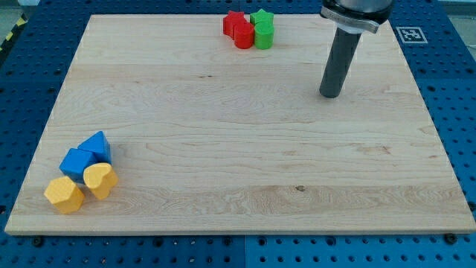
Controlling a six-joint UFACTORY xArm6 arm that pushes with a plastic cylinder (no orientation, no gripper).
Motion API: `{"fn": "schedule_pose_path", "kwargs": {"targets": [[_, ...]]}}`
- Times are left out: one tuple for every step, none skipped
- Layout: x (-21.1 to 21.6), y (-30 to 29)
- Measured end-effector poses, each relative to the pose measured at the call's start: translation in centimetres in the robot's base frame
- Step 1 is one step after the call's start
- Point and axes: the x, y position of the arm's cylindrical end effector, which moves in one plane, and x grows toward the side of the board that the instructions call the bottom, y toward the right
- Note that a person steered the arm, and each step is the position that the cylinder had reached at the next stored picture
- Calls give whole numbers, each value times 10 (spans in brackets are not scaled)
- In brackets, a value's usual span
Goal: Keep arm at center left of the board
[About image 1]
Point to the light wooden board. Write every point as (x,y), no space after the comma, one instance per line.
(210,139)

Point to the red cylinder block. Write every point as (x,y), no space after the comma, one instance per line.
(244,35)

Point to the green cylinder block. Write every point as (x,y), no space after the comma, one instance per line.
(263,35)

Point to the red star block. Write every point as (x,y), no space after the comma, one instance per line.
(230,21)

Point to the green star block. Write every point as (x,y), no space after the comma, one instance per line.
(261,16)

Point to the blue triangle block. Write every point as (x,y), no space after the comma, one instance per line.
(99,146)

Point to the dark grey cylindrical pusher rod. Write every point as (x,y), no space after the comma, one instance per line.
(339,60)

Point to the yellow heart block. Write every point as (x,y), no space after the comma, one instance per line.
(100,178)

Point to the blue cube block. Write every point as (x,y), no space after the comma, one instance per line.
(75,162)

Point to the yellow hexagon block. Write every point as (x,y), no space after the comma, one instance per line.
(64,194)

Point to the white fiducial marker tag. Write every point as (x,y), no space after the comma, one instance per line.
(411,35)

